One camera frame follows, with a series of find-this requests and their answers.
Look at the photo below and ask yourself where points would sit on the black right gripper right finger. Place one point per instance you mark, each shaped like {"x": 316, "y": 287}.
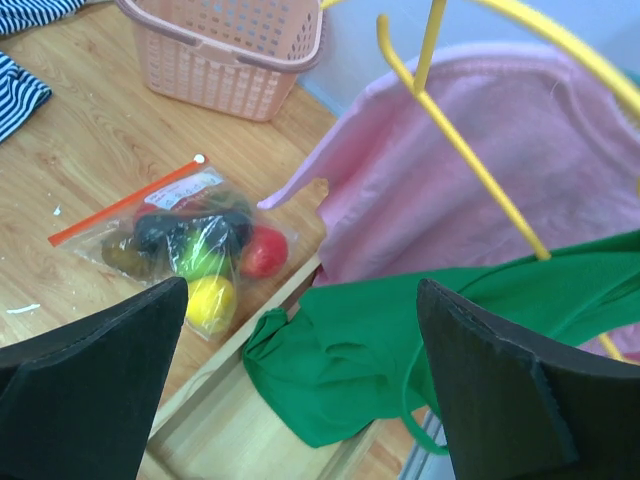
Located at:
{"x": 517, "y": 405}

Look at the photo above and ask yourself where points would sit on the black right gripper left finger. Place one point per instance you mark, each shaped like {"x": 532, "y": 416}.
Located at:
{"x": 78, "y": 402}

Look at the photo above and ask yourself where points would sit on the clear zip top bag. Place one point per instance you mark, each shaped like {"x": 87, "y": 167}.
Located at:
{"x": 196, "y": 187}

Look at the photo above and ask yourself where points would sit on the fake brown kiwi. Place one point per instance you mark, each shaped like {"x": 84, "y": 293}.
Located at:
{"x": 120, "y": 251}

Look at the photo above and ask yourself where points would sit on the fake yellow lemon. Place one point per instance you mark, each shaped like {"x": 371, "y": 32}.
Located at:
{"x": 211, "y": 304}

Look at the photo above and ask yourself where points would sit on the green tank top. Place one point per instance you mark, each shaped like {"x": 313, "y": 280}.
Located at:
{"x": 353, "y": 352}

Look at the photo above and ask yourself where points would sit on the fake green lime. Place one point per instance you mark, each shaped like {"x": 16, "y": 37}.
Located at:
{"x": 200, "y": 258}

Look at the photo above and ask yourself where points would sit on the fake red apple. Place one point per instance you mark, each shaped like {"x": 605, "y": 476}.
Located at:
{"x": 266, "y": 253}

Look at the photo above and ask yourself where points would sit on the pink shirt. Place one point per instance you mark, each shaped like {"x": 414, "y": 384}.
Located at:
{"x": 401, "y": 198}

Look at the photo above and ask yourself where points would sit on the blue white striped shirt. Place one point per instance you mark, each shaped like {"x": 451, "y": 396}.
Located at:
{"x": 22, "y": 93}

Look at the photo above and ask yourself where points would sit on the pink plastic basket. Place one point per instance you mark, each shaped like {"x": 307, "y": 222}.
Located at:
{"x": 237, "y": 57}

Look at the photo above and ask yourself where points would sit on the wooden rack base frame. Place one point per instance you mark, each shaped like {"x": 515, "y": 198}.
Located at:
{"x": 217, "y": 426}

